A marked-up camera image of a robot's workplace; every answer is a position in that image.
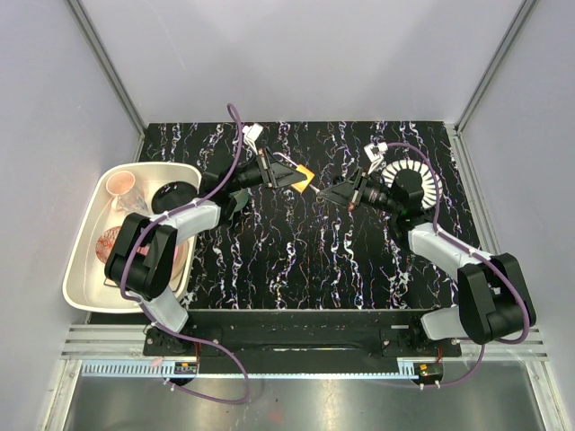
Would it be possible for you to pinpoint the brass padlock silver shackle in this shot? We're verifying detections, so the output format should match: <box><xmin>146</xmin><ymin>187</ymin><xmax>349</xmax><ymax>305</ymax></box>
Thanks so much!
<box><xmin>274</xmin><ymin>152</ymin><xmax>315</xmax><ymax>194</ymax></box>

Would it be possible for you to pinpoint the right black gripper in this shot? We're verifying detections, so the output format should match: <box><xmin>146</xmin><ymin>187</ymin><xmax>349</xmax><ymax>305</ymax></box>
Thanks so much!
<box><xmin>318</xmin><ymin>167</ymin><xmax>401</xmax><ymax>216</ymax></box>

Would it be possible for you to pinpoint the black bowl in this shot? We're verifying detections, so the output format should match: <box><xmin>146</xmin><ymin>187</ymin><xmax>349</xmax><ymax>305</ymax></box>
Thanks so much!
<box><xmin>151</xmin><ymin>180</ymin><xmax>198</xmax><ymax>215</ymax></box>

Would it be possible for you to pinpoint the cream plastic tray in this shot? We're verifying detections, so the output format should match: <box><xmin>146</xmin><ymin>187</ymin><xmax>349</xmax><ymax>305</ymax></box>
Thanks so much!
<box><xmin>63</xmin><ymin>162</ymin><xmax>201</xmax><ymax>314</ymax></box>

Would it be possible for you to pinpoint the green ceramic mug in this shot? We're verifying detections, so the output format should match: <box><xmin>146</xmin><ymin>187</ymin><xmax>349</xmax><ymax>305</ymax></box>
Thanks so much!
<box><xmin>221</xmin><ymin>189</ymin><xmax>250</xmax><ymax>222</ymax></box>

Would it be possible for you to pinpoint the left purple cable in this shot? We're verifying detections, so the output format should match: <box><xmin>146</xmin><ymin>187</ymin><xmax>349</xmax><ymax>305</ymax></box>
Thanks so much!
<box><xmin>117</xmin><ymin>102</ymin><xmax>252</xmax><ymax>404</ymax></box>

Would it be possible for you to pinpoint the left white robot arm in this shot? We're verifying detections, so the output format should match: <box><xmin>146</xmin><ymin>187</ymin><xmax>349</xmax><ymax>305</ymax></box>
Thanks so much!
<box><xmin>104</xmin><ymin>147</ymin><xmax>306</xmax><ymax>356</ymax></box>

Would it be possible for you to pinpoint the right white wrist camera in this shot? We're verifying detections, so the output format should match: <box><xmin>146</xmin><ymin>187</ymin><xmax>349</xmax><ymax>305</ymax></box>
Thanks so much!
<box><xmin>364</xmin><ymin>142</ymin><xmax>388</xmax><ymax>174</ymax></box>

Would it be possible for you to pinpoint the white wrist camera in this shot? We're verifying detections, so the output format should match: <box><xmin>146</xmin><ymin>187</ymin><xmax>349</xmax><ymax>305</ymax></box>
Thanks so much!
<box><xmin>242</xmin><ymin>123</ymin><xmax>263</xmax><ymax>154</ymax></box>
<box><xmin>364</xmin><ymin>142</ymin><xmax>388</xmax><ymax>174</ymax></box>

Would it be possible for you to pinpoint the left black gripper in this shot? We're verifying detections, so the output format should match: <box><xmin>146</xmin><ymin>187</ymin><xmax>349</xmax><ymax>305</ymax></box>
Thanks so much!
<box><xmin>226</xmin><ymin>147</ymin><xmax>307</xmax><ymax>195</ymax></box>

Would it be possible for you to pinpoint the blue striped white plate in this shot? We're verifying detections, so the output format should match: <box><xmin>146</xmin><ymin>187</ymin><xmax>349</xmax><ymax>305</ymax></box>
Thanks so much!
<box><xmin>382</xmin><ymin>159</ymin><xmax>443</xmax><ymax>210</ymax></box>

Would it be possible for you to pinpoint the clear drinking glass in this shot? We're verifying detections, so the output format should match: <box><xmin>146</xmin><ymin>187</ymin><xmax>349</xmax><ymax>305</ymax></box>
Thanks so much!
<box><xmin>113</xmin><ymin>189</ymin><xmax>149</xmax><ymax>216</ymax></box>

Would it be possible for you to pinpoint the pink plate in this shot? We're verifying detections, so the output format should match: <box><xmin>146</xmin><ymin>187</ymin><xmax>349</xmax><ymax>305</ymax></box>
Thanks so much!
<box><xmin>171</xmin><ymin>241</ymin><xmax>189</xmax><ymax>279</ymax></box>

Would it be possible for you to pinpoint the red patterned bowl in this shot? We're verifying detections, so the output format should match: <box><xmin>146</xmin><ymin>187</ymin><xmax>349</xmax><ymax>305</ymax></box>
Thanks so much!
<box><xmin>95</xmin><ymin>226</ymin><xmax>120</xmax><ymax>264</ymax></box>

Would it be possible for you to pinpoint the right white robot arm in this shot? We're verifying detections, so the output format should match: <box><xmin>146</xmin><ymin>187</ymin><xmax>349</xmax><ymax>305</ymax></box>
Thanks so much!
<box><xmin>318</xmin><ymin>168</ymin><xmax>536</xmax><ymax>356</ymax></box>

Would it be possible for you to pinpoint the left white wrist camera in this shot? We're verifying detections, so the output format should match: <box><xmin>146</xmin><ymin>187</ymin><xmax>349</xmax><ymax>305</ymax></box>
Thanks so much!
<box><xmin>242</xmin><ymin>123</ymin><xmax>263</xmax><ymax>154</ymax></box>

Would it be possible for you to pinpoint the pink plastic cup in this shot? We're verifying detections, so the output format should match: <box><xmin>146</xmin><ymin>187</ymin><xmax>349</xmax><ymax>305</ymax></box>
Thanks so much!
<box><xmin>105</xmin><ymin>171</ymin><xmax>136</xmax><ymax>197</ymax></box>

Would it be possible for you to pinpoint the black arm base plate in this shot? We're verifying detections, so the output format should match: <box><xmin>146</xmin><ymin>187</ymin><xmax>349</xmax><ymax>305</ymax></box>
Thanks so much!
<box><xmin>143</xmin><ymin>310</ymin><xmax>462</xmax><ymax>376</ymax></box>

